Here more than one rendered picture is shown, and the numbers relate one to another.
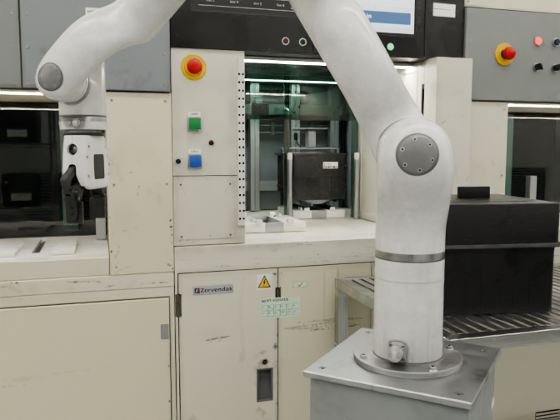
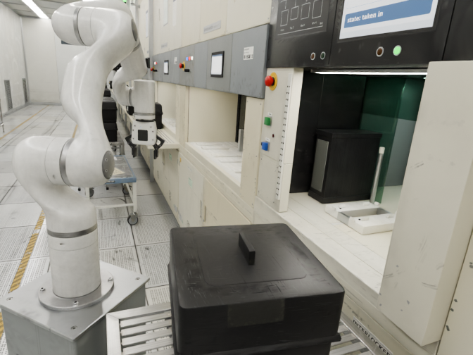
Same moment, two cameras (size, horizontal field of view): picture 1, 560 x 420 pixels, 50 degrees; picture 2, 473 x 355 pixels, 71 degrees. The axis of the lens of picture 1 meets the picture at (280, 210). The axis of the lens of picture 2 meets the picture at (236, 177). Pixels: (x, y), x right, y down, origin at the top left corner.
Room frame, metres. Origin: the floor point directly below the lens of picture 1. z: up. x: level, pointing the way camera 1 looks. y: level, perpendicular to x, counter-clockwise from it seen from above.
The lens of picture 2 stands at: (1.37, -1.06, 1.34)
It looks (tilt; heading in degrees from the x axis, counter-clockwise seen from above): 16 degrees down; 84
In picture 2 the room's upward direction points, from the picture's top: 4 degrees clockwise
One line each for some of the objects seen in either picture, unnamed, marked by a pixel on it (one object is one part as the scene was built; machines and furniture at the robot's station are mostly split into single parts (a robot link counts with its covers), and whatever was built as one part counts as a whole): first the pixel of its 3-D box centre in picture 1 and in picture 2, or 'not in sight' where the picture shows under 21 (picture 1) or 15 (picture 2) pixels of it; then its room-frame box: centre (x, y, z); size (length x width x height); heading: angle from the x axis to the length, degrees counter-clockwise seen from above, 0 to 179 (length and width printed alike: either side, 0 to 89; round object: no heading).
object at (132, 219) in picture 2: not in sight; (110, 187); (0.47, 2.17, 0.24); 0.97 x 0.52 x 0.48; 109
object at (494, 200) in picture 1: (472, 212); (244, 270); (1.46, -0.47, 0.98); 0.29 x 0.29 x 0.13; 9
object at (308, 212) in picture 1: (310, 210); not in sight; (2.37, -0.12, 0.89); 0.22 x 0.21 x 0.04; 17
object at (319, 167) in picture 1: (310, 167); not in sight; (2.37, -0.12, 1.06); 0.24 x 0.20 x 0.32; 107
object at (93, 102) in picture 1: (80, 80); (143, 96); (1.12, 0.37, 1.26); 0.09 x 0.08 x 0.13; 172
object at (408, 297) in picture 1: (407, 307); (75, 258); (1.04, -0.23, 0.85); 0.19 x 0.19 x 0.18
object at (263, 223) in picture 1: (266, 222); (364, 214); (1.99, 0.05, 0.89); 0.22 x 0.21 x 0.04; 17
